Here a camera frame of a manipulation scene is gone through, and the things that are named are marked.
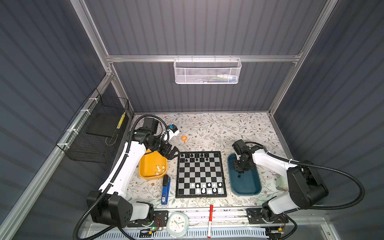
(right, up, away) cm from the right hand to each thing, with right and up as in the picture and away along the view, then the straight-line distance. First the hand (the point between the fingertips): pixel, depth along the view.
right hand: (240, 168), depth 89 cm
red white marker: (-20, -21, -17) cm, 34 cm away
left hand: (-39, +14, -13) cm, 43 cm away
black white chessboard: (-25, -3, -3) cm, 25 cm away
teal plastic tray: (+1, -7, -4) cm, 8 cm away
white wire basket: (-17, +72, +34) cm, 82 cm away
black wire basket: (-78, +21, -17) cm, 83 cm away
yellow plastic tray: (-53, +1, +1) cm, 53 cm away
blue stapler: (-43, -9, -9) cm, 45 cm away
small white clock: (-35, -21, -20) cm, 46 cm away
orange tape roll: (-35, +17, +16) cm, 42 cm away
